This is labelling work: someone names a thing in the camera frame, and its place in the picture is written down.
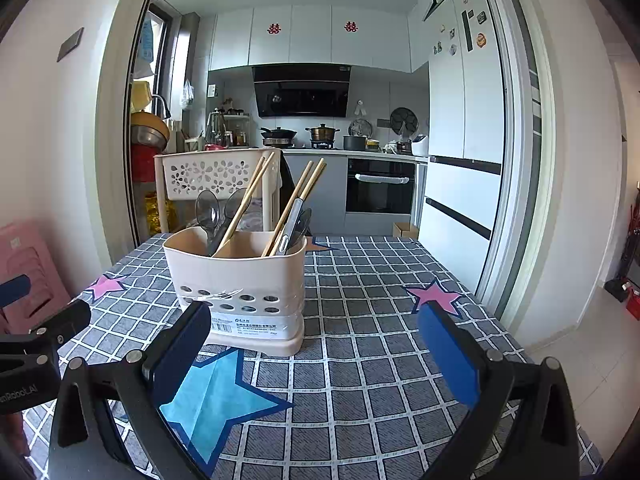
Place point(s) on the white plastic chair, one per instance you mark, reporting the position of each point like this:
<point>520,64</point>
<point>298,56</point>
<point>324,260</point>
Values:
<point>210,172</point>

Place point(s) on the red bucket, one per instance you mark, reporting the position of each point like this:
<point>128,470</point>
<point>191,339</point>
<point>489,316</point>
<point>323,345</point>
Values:
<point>145,162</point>

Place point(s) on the wooden chopstick with patterned end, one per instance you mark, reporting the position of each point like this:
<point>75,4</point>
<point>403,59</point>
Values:
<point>310,185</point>

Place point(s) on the group of fridge magnets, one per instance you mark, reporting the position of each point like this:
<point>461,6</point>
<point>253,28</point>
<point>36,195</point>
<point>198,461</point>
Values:
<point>481,39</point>

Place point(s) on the yellow and metal basins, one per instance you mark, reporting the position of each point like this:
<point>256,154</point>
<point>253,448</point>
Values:
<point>147,127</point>

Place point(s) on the black built-in oven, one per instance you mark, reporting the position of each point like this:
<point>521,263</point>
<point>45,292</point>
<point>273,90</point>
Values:
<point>380,195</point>

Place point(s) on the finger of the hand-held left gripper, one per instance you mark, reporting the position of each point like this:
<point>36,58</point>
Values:
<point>12,292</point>
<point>70,319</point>

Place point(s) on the bronze cooking pot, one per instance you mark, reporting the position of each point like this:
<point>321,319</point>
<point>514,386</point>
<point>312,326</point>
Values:
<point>322,133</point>

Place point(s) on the pink plastic chair stack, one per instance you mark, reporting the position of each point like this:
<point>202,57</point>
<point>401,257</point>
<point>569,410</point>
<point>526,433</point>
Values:
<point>25,255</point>

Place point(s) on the white upper kitchen cabinets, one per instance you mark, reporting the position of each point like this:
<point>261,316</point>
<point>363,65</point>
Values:
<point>310,35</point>

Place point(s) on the white refrigerator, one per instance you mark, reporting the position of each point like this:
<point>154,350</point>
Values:
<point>465,110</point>

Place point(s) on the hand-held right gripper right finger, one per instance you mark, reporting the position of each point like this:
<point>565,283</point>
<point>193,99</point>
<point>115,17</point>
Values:
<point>447,355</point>

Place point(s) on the round black wall rack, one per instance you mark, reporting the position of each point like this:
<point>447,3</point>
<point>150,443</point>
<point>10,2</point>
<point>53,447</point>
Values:
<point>403,120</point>

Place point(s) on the plain wooden chopstick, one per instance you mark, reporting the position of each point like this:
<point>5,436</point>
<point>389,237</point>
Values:
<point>293,195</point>
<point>243,196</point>
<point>251,192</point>

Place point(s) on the cardboard box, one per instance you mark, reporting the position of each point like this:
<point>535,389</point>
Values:
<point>406,230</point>

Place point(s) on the black cooking pot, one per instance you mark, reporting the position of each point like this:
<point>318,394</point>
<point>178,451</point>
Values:
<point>355,142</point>

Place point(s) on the gold foil bundle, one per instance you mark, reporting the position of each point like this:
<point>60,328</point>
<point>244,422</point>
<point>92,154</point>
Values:
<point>155,210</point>

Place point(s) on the black range hood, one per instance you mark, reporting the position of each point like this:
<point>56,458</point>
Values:
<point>300,92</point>

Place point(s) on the black wok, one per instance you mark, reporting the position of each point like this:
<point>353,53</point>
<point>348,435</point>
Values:
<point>277,136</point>

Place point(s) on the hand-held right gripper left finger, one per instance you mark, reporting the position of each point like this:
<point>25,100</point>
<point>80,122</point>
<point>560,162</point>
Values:
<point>182,355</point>

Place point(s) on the dark translucent plastic spoon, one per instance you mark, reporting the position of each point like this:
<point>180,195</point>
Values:
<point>205,212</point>
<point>235,205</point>
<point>304,222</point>

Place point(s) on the white sliding door frame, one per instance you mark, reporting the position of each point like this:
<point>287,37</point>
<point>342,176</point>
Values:
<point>530,135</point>

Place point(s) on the white rice cooker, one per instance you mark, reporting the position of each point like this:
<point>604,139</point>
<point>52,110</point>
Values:
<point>421,146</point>

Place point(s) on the grey wall switch panel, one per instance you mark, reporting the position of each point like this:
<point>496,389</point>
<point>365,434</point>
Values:
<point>70,45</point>

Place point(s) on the grey checked star tablecloth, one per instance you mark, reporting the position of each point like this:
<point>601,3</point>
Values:
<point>360,310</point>

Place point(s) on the red paper decal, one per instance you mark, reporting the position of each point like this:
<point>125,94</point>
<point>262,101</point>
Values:
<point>350,26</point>
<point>274,29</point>

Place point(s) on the white plastic utensil holder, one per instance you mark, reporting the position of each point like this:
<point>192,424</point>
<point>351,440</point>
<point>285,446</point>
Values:
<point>260,280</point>

